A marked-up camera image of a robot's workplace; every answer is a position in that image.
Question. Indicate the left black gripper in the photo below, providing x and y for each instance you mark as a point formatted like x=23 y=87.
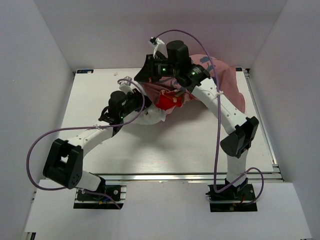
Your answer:
x=138 y=97

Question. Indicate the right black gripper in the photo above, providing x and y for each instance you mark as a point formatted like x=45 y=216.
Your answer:
x=146 y=74

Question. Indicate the red cartoon print pillowcase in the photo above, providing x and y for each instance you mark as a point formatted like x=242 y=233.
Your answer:
x=168 y=94

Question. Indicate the white pillow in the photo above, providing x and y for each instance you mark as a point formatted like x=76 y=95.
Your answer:
x=151 y=116

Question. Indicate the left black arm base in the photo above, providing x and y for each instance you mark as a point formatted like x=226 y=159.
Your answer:
x=111 y=197

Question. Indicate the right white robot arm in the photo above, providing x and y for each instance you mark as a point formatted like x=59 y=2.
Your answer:
x=240 y=128

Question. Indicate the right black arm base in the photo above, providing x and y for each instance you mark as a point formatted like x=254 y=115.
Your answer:
x=230 y=202

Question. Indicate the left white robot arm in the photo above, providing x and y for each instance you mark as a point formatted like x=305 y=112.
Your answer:
x=64 y=164

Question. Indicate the blue label sticker left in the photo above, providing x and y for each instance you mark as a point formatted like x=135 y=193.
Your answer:
x=84 y=71

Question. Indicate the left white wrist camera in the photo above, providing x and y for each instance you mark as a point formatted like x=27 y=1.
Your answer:
x=125 y=85

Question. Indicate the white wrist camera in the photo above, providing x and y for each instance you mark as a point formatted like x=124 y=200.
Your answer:
x=125 y=85
x=158 y=46

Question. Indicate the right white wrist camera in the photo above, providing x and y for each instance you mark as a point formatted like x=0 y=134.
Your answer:
x=158 y=46

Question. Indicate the aluminium table frame rail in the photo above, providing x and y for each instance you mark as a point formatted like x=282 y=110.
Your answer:
x=187 y=177

